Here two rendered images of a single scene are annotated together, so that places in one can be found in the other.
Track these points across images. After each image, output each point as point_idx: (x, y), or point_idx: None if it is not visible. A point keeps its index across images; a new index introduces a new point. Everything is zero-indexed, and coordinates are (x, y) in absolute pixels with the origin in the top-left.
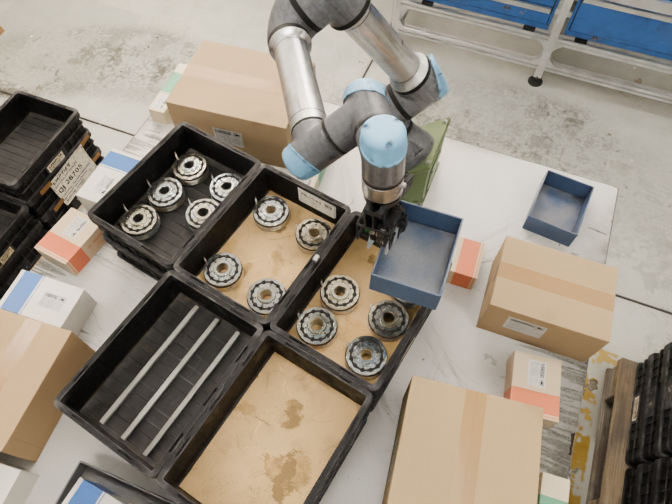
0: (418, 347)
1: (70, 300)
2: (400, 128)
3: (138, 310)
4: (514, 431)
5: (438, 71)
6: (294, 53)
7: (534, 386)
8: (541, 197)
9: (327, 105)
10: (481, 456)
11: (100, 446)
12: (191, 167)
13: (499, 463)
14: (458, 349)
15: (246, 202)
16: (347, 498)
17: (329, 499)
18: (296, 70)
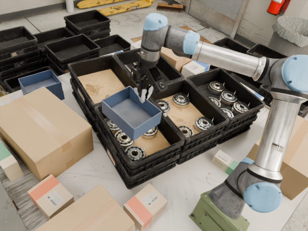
0: (110, 167)
1: (192, 70)
2: (153, 18)
3: (171, 66)
4: (38, 145)
5: (259, 184)
6: (244, 55)
7: (50, 192)
8: None
9: (292, 207)
10: (42, 129)
11: None
12: None
13: (34, 133)
14: (96, 184)
15: (211, 114)
16: None
17: (79, 111)
18: (231, 50)
